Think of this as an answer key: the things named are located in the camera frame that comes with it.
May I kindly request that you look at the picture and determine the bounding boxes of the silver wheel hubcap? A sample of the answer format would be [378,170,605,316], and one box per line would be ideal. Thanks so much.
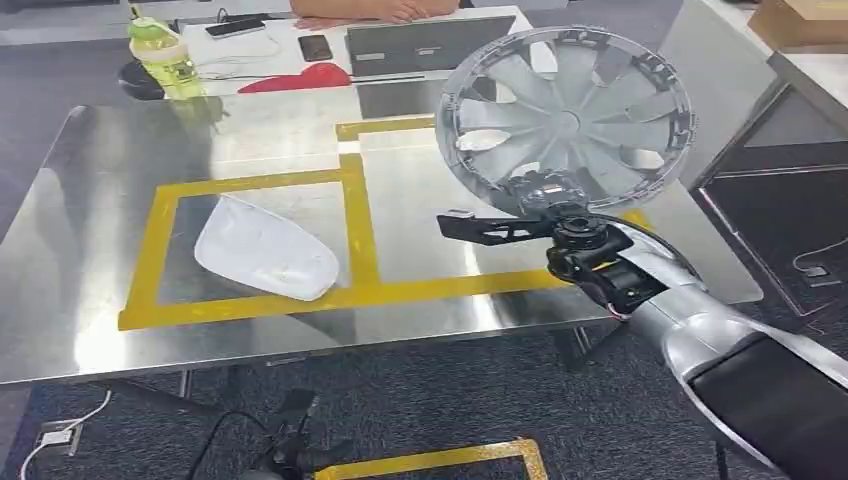
[435,25,698,219]

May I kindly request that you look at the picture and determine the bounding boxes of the person at desk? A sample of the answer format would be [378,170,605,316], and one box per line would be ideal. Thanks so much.
[289,0,462,32]

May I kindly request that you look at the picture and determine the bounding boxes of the white plastic mirror cover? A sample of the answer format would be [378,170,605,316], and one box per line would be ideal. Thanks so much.
[193,193,341,303]

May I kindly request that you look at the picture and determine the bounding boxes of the white floor cable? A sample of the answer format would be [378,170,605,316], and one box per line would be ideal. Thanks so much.
[19,390,115,480]
[790,237,848,274]

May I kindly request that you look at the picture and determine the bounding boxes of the steel floor socket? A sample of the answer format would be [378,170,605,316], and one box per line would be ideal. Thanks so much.
[35,419,85,458]
[800,264,843,290]

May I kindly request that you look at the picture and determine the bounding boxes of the white desk cable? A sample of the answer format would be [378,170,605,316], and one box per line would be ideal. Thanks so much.
[191,35,284,81]

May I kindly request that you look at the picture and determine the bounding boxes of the black smartphone white edge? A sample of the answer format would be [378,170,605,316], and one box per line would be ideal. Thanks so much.
[203,17,268,40]

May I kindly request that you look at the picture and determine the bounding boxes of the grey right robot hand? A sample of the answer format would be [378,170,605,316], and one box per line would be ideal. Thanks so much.
[509,168,592,219]

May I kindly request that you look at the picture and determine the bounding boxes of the cardboard box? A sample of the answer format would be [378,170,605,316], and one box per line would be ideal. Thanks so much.
[747,0,848,55]

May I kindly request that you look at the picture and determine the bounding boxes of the grey laptop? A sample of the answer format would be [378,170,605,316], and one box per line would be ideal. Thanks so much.
[345,15,519,78]

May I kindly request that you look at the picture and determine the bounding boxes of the red flat pad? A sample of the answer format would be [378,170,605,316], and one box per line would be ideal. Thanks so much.
[236,62,353,96]

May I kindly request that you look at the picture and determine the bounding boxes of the yellow floor tape square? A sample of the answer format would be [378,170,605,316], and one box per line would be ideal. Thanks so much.
[313,437,550,480]

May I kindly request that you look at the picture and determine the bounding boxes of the yellow tape on steel table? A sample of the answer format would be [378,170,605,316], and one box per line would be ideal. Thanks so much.
[117,115,655,333]

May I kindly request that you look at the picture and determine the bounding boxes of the black left robot foot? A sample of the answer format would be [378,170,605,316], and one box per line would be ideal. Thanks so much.
[238,390,353,480]

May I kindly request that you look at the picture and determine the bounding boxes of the dark smartphone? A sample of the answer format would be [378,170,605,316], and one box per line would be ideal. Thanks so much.
[297,34,335,64]

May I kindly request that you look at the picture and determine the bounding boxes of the steel side table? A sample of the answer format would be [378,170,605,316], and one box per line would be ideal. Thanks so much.
[688,49,848,320]

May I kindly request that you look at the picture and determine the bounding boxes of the white desk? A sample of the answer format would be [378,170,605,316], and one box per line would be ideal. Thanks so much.
[181,5,535,98]

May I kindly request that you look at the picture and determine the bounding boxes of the black round object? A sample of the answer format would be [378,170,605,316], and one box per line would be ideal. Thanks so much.
[117,59,167,103]

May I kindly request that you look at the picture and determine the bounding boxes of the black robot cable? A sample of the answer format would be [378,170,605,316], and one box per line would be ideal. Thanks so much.
[185,410,266,480]

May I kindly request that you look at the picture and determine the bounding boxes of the green tea drink bottle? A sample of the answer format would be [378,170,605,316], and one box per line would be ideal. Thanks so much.
[127,16,204,101]

